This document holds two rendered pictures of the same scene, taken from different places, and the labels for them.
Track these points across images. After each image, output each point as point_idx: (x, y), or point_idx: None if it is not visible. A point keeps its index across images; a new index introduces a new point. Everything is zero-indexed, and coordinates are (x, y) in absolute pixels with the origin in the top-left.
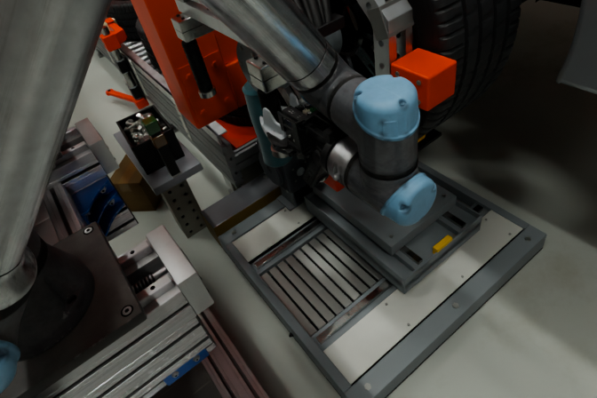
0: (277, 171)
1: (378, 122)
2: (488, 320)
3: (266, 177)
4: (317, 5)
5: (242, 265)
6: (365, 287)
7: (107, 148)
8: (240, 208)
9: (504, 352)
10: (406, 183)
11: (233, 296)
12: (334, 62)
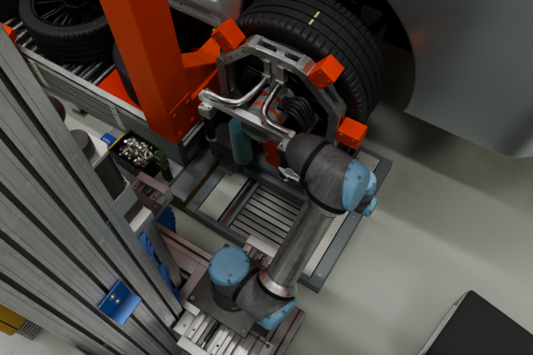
0: (231, 158)
1: (366, 191)
2: (370, 219)
3: (204, 154)
4: (309, 117)
5: (214, 223)
6: None
7: (170, 191)
8: (195, 183)
9: (381, 235)
10: (370, 203)
11: (210, 246)
12: None
